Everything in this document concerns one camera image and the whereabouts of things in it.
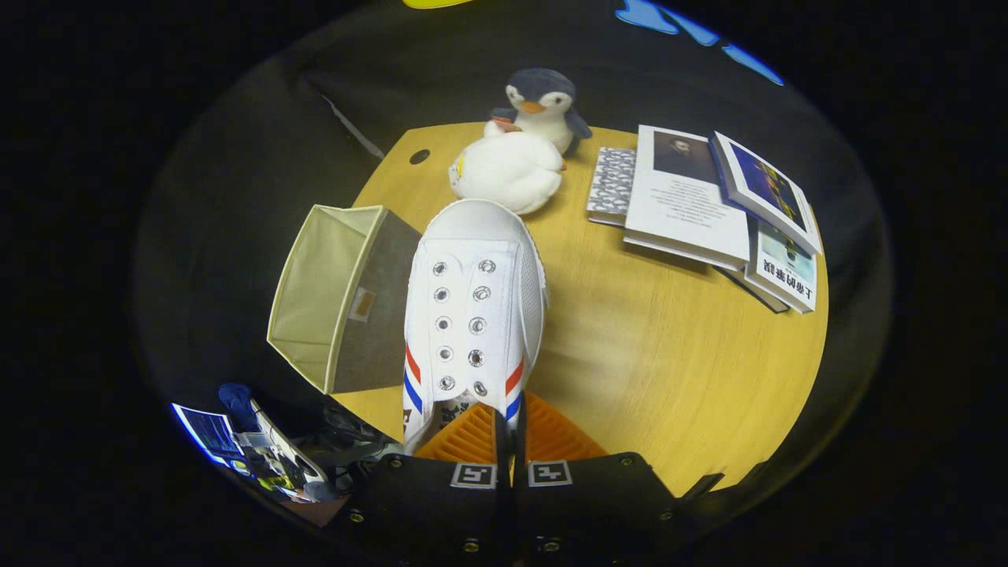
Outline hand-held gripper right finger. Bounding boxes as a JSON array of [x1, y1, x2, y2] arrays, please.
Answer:
[[512, 391, 690, 564]]

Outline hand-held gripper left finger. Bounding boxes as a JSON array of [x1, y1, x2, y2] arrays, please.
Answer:
[[335, 400, 514, 567]]

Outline grey fabric storage box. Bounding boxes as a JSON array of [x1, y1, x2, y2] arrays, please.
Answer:
[[266, 205, 424, 395]]

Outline white striped canvas shoe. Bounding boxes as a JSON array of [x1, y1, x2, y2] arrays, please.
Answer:
[[402, 198, 550, 456]]

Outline white device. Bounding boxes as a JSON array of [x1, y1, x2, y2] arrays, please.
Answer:
[[236, 400, 330, 505]]

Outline blue cloth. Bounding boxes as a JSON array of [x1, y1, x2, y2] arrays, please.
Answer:
[[218, 384, 261, 432]]

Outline blue lit monitor screen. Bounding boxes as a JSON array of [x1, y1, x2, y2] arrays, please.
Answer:
[[171, 403, 249, 467]]

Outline pale green cover book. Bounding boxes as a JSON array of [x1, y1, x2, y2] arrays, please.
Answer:
[[744, 220, 818, 314]]

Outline white book with portrait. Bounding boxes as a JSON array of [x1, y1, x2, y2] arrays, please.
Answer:
[[624, 124, 753, 271]]

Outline grey patterned book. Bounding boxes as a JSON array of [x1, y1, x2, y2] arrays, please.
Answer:
[[586, 146, 637, 228]]

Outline white round plush toy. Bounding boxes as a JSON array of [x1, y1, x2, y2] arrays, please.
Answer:
[[447, 122, 566, 215]]

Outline blue cover book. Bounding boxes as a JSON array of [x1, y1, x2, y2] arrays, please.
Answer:
[[709, 131, 824, 257]]

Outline penguin plush toy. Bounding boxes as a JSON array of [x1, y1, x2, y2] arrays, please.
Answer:
[[490, 68, 593, 156]]

